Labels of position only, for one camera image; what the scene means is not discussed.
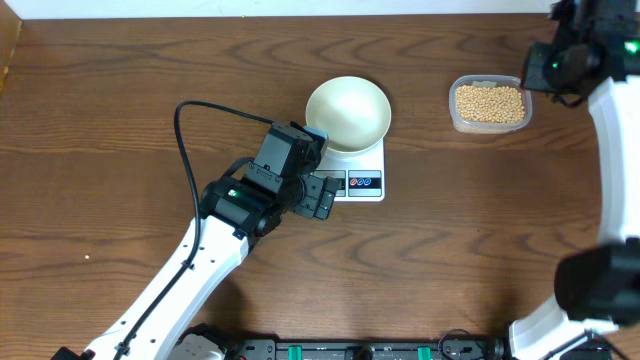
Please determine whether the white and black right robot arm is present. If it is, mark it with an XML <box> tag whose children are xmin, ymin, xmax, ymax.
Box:
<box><xmin>503</xmin><ymin>0</ymin><xmax>639</xmax><ymax>359</ymax></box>

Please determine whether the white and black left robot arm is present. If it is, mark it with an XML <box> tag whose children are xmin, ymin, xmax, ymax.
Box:
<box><xmin>79</xmin><ymin>175</ymin><xmax>340</xmax><ymax>359</ymax></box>

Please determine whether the white digital kitchen scale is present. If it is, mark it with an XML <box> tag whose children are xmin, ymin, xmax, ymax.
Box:
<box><xmin>314</xmin><ymin>140</ymin><xmax>386</xmax><ymax>202</ymax></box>

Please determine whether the cream ceramic bowl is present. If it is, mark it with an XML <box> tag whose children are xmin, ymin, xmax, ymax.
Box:
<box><xmin>305</xmin><ymin>76</ymin><xmax>392</xmax><ymax>158</ymax></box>

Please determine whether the pile of soybeans in container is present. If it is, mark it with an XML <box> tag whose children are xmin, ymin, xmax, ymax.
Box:
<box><xmin>455</xmin><ymin>85</ymin><xmax>525</xmax><ymax>123</ymax></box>

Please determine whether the clear plastic container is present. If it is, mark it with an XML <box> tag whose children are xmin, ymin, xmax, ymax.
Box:
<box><xmin>449</xmin><ymin>75</ymin><xmax>533</xmax><ymax>134</ymax></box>

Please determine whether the black mounting rail with clamps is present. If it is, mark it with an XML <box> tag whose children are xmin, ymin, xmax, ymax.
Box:
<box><xmin>174</xmin><ymin>324</ymin><xmax>614</xmax><ymax>360</ymax></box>

